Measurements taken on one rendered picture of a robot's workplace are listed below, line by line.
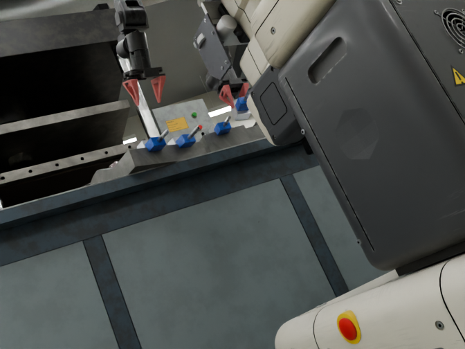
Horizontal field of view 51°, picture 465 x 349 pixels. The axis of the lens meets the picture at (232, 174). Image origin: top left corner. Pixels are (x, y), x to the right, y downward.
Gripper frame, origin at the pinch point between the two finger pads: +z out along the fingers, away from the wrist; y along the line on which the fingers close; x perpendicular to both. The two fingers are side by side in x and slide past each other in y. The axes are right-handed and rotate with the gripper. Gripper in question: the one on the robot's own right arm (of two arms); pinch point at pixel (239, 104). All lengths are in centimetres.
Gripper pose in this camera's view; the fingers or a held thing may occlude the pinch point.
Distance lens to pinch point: 171.5
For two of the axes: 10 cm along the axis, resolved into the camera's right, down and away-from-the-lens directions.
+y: -9.1, 1.5, -3.8
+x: 2.6, -5.1, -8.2
